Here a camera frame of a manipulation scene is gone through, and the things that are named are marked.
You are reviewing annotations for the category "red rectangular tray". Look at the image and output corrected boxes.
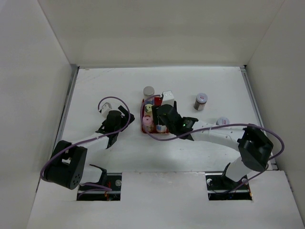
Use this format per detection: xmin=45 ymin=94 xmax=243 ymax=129
xmin=141 ymin=95 xmax=169 ymax=134

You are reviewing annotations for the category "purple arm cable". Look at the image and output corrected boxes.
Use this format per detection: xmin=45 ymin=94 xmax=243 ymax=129
xmin=40 ymin=96 xmax=132 ymax=191
xmin=141 ymin=94 xmax=285 ymax=191

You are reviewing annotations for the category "pink cap spice bottle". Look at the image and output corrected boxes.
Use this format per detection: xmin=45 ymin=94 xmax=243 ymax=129
xmin=142 ymin=115 xmax=153 ymax=133

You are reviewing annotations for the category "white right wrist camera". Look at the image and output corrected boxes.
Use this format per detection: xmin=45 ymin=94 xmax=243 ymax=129
xmin=161 ymin=90 xmax=174 ymax=106

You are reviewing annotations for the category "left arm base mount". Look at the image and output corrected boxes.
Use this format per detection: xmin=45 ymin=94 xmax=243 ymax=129
xmin=76 ymin=164 xmax=122 ymax=201

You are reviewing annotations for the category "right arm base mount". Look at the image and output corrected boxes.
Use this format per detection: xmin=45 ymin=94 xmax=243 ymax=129
xmin=205 ymin=173 xmax=252 ymax=201

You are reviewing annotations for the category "silver cap blue label bottle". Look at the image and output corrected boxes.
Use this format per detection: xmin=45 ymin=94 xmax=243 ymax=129
xmin=156 ymin=124 xmax=167 ymax=133

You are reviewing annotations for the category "light spice jar grey lid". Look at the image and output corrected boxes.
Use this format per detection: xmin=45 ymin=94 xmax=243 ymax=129
xmin=216 ymin=117 xmax=230 ymax=125

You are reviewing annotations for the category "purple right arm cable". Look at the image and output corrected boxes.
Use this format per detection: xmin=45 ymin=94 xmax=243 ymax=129
xmin=141 ymin=94 xmax=285 ymax=191

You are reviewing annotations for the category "blue label white bead bottle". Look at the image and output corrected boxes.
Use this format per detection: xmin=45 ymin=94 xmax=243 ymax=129
xmin=143 ymin=86 xmax=154 ymax=105

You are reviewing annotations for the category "yellow cap spice bottle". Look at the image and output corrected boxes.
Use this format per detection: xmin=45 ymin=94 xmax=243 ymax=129
xmin=144 ymin=104 xmax=153 ymax=117

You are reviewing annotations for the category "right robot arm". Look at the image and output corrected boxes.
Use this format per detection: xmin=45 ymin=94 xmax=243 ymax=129
xmin=153 ymin=104 xmax=274 ymax=189

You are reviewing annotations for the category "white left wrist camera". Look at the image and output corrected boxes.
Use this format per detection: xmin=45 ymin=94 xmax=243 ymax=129
xmin=98 ymin=102 xmax=112 ymax=118

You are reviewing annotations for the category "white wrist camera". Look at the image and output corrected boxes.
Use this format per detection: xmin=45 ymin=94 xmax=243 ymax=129
xmin=98 ymin=102 xmax=112 ymax=118
xmin=161 ymin=90 xmax=174 ymax=106

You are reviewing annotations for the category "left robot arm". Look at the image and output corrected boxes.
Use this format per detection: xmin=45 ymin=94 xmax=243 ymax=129
xmin=40 ymin=106 xmax=134 ymax=190

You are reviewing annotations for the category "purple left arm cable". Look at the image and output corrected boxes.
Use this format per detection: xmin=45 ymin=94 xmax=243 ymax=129
xmin=40 ymin=96 xmax=132 ymax=191

